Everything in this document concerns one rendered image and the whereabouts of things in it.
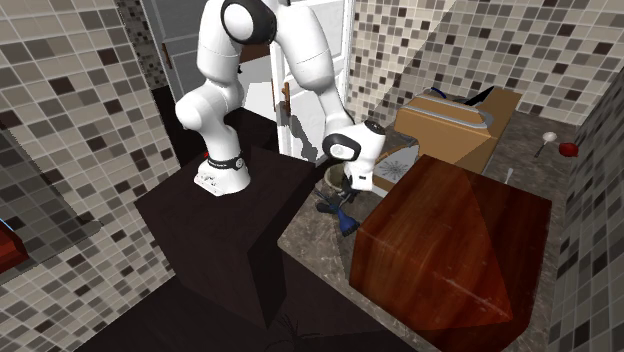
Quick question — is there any grey round pot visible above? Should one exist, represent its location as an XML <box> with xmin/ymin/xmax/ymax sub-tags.
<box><xmin>324</xmin><ymin>163</ymin><xmax>348</xmax><ymax>192</ymax></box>

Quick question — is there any dark blue handheld tool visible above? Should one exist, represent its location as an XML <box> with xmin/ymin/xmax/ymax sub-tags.
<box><xmin>314</xmin><ymin>189</ymin><xmax>362</xmax><ymax>238</ymax></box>

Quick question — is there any white patterned plate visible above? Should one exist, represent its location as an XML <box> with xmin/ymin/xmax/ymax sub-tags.
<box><xmin>372</xmin><ymin>143</ymin><xmax>421</xmax><ymax>198</ymax></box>

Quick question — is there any white panelled door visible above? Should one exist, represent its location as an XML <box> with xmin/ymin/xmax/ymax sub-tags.
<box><xmin>243</xmin><ymin>0</ymin><xmax>358</xmax><ymax>165</ymax></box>

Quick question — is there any red-brown wooden box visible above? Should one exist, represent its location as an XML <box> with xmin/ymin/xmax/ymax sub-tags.
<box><xmin>348</xmin><ymin>154</ymin><xmax>554</xmax><ymax>352</ymax></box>

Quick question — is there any tan cardboard box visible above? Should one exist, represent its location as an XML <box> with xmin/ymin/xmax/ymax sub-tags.
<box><xmin>393</xmin><ymin>86</ymin><xmax>524</xmax><ymax>176</ymax></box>

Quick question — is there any dark robot stand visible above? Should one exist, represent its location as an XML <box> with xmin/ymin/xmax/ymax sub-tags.
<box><xmin>133</xmin><ymin>107</ymin><xmax>318</xmax><ymax>329</ymax></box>

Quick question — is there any grey door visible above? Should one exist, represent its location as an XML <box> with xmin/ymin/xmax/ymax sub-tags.
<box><xmin>140</xmin><ymin>0</ymin><xmax>208</xmax><ymax>104</ymax></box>

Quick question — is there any red furniture piece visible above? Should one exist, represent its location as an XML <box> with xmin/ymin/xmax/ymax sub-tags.
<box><xmin>0</xmin><ymin>218</ymin><xmax>31</xmax><ymax>275</ymax></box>

